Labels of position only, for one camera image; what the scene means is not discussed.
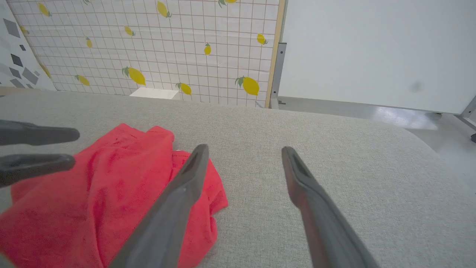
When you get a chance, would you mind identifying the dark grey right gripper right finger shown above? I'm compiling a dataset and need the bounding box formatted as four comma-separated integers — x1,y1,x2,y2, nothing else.
281,146,380,268

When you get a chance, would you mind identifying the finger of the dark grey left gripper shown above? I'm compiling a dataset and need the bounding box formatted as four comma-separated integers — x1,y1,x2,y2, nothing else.
0,153,76,188
0,119,81,146

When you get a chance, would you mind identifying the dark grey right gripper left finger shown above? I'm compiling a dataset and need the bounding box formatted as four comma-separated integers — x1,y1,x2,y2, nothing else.
109,144,210,268

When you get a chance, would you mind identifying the red and white garment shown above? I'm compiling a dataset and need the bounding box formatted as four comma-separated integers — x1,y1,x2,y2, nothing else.
0,124,229,268

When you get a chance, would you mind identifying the grey geometric print panel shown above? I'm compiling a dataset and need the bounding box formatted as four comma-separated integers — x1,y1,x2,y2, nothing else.
0,0,57,92

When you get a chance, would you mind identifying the white box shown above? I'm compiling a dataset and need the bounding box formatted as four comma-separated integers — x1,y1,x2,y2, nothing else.
129,87,181,100

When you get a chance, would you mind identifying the lemon print partition screen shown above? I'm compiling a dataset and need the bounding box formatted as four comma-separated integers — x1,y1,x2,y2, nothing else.
7,0,287,109

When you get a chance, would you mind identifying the grey metal screen stand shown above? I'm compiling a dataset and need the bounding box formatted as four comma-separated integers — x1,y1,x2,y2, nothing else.
270,42,287,109

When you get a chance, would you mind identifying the grey metal panel leg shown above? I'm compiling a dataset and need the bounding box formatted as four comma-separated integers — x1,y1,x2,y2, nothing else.
456,95,476,144

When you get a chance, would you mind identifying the white partition panel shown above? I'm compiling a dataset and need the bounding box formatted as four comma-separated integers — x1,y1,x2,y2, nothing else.
278,0,476,115

